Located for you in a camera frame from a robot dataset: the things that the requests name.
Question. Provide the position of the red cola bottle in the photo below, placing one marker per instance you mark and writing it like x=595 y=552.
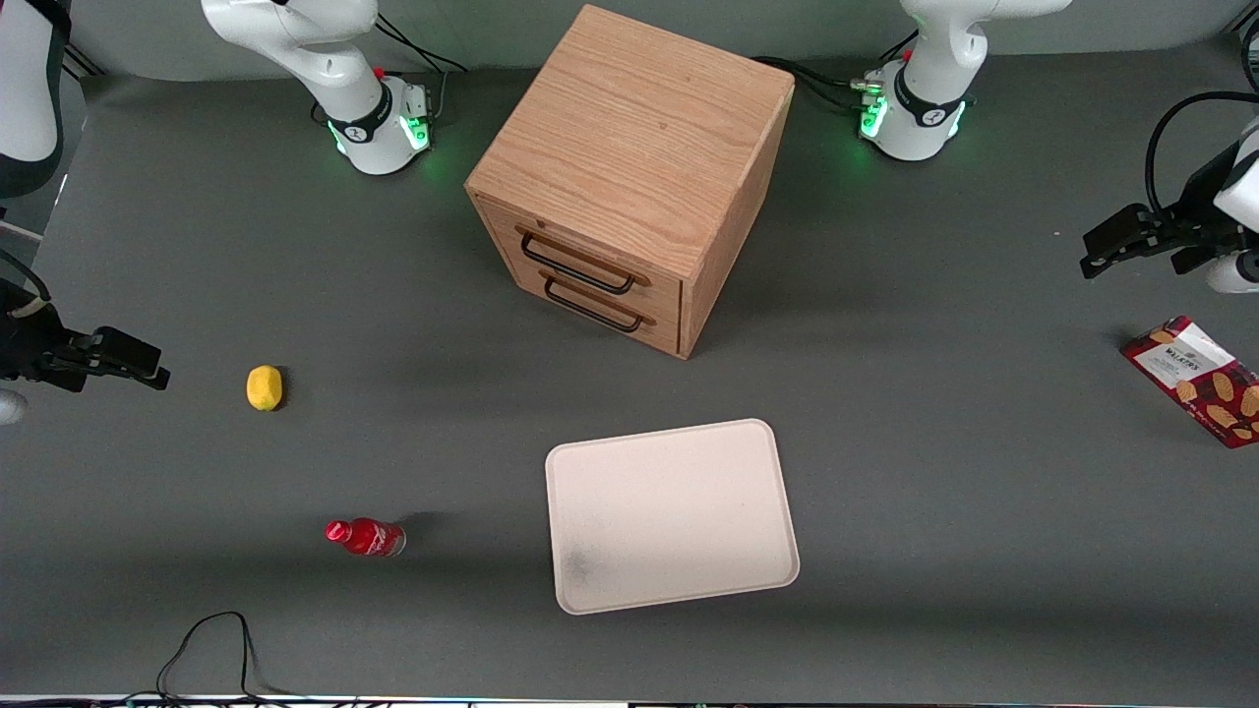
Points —
x=366 y=537

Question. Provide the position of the wooden drawer cabinet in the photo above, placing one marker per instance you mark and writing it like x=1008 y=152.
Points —
x=629 y=128

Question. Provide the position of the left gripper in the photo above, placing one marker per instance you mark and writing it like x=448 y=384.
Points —
x=1187 y=232

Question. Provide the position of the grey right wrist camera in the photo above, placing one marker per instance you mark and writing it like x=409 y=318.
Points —
x=10 y=406

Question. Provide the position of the beige plastic tray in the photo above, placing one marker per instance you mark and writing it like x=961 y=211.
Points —
x=669 y=516

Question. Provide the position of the black frame strut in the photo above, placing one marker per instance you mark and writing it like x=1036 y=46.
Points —
x=84 y=61

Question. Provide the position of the yellow lemon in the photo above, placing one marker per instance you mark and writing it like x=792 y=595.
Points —
x=264 y=387

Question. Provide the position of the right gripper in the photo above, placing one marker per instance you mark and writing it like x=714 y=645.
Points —
x=29 y=346

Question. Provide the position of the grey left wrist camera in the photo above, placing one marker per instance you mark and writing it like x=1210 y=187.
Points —
x=1234 y=273

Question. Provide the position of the wooden drawer front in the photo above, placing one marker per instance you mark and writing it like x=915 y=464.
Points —
x=664 y=290
x=659 y=329

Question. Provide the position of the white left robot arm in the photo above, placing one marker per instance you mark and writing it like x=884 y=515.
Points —
x=925 y=118

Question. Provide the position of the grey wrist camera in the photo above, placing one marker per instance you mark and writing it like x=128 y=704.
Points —
x=10 y=406
x=1234 y=273

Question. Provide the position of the red cookie box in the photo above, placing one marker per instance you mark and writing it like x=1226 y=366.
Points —
x=1195 y=379

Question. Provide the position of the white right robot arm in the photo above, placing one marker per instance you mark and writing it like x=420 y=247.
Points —
x=359 y=108

